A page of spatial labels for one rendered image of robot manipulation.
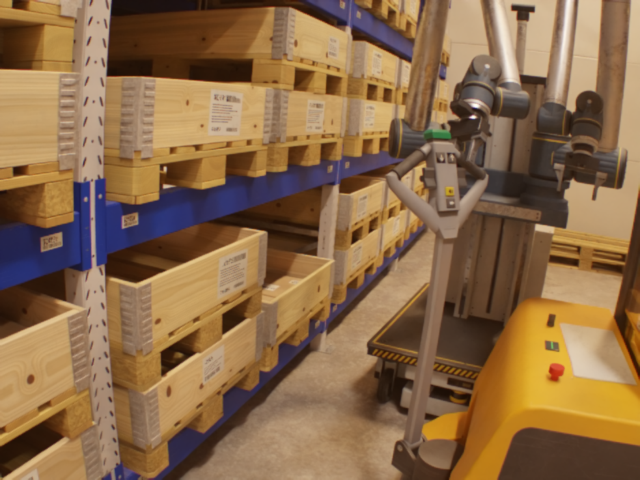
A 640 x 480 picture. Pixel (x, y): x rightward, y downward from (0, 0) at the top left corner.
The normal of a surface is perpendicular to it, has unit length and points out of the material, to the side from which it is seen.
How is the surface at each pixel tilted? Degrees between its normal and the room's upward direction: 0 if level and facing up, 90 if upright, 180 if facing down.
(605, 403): 0
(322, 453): 0
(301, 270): 90
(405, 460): 90
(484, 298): 90
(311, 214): 90
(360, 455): 0
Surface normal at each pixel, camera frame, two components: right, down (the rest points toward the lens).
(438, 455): 0.07, -0.97
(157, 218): 0.92, 0.15
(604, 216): -0.37, 0.18
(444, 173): 0.55, -0.05
